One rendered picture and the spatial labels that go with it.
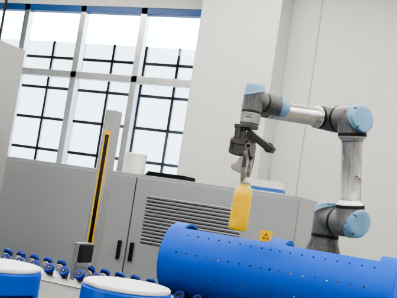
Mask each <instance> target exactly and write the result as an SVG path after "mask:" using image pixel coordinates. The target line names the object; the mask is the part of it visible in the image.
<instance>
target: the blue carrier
mask: <svg viewBox="0 0 397 298"><path fill-rule="evenodd" d="M186 254H187V255H186ZM197 256H198V257H197ZM207 258H208V259H207ZM250 266H251V267H250ZM261 268H262V269H261ZM269 269H271V270H269ZM279 271H280V272H279ZM291 273H292V274H291ZM302 275H303V277H302ZM157 280H158V284H159V285H161V286H164V287H167V288H169V289H170V290H171V293H170V294H174V293H175V292H176V291H179V290H181V291H183V292H184V293H185V295H186V297H188V298H192V297H193V296H194V295H195V294H200V295H202V296H203V298H397V258H393V257H387V256H382V258H381V259H380V261H375V260H368V259H365V258H358V257H351V256H347V255H340V254H333V253H329V252H323V251H316V250H309V249H305V248H298V247H295V245H294V243H293V242H292V241H290V240H286V239H279V238H272V239H270V240H269V242H263V241H257V240H252V239H246V238H239V237H233V236H228V235H222V234H215V233H211V232H204V231H199V229H198V227H196V226H195V225H193V224H190V223H182V222H176V223H174V224H173V225H171V226H170V227H169V229H168V230H167V232H166V233H165V235H164V237H163V239H162V242H161V245H160V249H159V252H158V258H157ZM326 280H327V281H326ZM338 282H340V283H339V284H338ZM351 284H352V286H351ZM363 287H365V288H363ZM253 288H254V289H253ZM271 292H272V293H271Z"/></svg>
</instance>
